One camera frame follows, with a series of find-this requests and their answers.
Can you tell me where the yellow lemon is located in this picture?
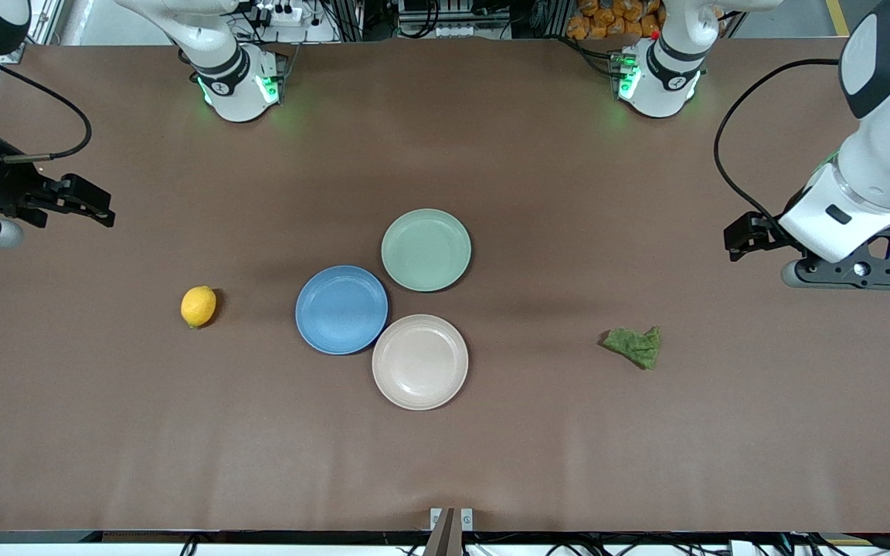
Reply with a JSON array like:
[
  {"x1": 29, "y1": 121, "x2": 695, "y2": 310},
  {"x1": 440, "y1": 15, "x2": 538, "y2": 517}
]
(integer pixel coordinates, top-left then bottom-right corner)
[{"x1": 181, "y1": 286, "x2": 217, "y2": 329}]

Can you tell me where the green lettuce leaf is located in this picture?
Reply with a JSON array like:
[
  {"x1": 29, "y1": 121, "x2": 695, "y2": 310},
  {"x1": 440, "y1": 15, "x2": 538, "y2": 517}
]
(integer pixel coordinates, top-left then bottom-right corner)
[{"x1": 602, "y1": 325, "x2": 661, "y2": 371}]

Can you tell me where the bag of orange items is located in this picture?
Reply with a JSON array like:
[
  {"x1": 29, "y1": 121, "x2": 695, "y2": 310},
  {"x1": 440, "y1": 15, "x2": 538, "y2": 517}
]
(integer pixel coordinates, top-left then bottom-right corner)
[{"x1": 566, "y1": 0, "x2": 666, "y2": 41}]

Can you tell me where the white power strip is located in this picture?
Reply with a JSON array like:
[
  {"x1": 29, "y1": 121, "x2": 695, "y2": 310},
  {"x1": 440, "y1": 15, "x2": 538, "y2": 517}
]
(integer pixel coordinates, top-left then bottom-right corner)
[{"x1": 254, "y1": 0, "x2": 304, "y2": 25}]

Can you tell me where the blue plate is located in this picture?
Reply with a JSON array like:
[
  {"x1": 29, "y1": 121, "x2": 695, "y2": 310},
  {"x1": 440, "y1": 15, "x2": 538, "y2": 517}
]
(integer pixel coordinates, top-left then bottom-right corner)
[{"x1": 295, "y1": 265, "x2": 389, "y2": 356}]

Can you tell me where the pale green plate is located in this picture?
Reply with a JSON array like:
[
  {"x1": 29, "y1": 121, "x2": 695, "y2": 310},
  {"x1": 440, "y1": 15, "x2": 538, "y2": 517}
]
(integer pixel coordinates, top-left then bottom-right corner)
[{"x1": 381, "y1": 208, "x2": 473, "y2": 293}]

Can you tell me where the beige plate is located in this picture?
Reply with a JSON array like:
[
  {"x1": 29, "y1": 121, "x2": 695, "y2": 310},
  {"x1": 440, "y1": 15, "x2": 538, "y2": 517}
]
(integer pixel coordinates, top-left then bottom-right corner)
[{"x1": 372, "y1": 314, "x2": 470, "y2": 411}]

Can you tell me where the equipment rack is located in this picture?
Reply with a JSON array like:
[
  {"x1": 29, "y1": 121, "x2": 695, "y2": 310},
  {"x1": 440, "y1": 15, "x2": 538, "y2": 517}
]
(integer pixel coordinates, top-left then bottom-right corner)
[{"x1": 397, "y1": 0, "x2": 509, "y2": 39}]

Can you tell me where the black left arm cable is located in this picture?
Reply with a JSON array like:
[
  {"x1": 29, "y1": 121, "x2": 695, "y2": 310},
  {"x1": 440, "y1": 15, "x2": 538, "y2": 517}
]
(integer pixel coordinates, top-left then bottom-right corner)
[{"x1": 713, "y1": 58, "x2": 841, "y2": 229}]

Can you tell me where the aluminium frame profile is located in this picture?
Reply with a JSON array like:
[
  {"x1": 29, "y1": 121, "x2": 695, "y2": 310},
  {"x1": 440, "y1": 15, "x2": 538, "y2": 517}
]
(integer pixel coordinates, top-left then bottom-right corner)
[{"x1": 5, "y1": 0, "x2": 69, "y2": 64}]

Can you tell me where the silver metal bracket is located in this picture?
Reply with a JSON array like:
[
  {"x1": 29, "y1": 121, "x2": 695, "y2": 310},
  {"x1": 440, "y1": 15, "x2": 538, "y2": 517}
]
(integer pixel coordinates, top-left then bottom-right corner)
[{"x1": 430, "y1": 507, "x2": 474, "y2": 533}]

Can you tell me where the brown mounting post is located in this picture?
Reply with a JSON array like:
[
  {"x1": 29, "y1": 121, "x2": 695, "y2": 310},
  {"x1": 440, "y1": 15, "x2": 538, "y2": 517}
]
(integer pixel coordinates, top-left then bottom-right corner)
[{"x1": 423, "y1": 507, "x2": 458, "y2": 556}]

